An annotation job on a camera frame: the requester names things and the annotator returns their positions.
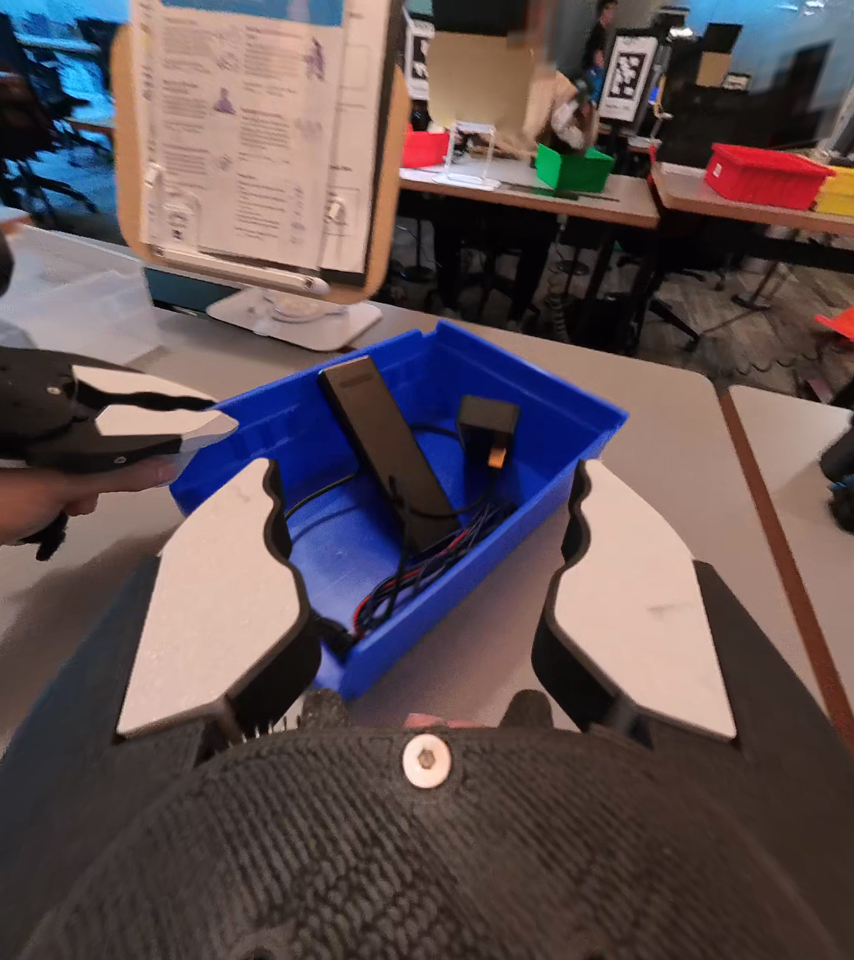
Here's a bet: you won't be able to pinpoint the clear plastic divided bin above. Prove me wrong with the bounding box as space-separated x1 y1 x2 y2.
0 225 154 369

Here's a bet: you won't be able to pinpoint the dark teal box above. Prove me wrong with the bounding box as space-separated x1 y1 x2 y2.
143 266 248 312

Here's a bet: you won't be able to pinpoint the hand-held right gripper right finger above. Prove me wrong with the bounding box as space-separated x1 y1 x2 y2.
532 457 739 744

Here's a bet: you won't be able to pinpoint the printed instruction sheets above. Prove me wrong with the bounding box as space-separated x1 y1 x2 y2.
130 0 394 275

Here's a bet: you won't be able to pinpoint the person's left hand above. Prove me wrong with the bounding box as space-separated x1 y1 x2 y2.
0 457 180 579

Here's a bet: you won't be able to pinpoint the clipboard with instruction sheet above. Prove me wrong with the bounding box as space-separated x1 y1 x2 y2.
110 0 411 354

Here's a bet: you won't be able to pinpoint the small red plastic bin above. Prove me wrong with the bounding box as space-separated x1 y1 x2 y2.
402 129 450 170

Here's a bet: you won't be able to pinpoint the black power adapter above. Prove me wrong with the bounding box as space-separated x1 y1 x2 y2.
457 395 521 470

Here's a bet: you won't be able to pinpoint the blue plastic bin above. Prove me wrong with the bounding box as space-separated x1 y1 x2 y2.
170 318 630 700

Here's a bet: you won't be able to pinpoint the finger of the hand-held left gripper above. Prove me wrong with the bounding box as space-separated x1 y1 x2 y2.
70 363 218 414
59 408 240 475

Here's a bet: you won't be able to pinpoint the clear acrylic stand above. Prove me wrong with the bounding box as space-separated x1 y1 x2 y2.
434 120 499 189

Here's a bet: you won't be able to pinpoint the cardboard sheet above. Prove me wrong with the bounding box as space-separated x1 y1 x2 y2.
427 30 540 136

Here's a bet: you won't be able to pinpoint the black office chair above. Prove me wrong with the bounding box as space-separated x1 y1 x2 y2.
0 71 98 226

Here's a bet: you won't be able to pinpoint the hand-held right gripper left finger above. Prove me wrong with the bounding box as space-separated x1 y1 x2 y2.
115 456 323 740

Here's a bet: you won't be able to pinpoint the green plastic bin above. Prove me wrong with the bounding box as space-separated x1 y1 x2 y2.
534 142 615 192

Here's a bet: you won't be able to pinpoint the large red plastic bin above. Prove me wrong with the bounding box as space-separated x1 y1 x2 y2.
704 142 836 211

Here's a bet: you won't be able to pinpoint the black white marker board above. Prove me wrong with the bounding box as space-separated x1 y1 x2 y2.
598 31 659 121

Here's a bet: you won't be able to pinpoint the black rectangular device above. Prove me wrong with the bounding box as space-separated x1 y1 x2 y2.
316 354 484 552

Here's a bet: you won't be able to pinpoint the grey desk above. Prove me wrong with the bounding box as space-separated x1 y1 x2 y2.
719 384 854 864
0 300 833 886

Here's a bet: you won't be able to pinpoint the bundle of thin cables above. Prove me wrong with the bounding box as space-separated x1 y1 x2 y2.
284 423 518 654

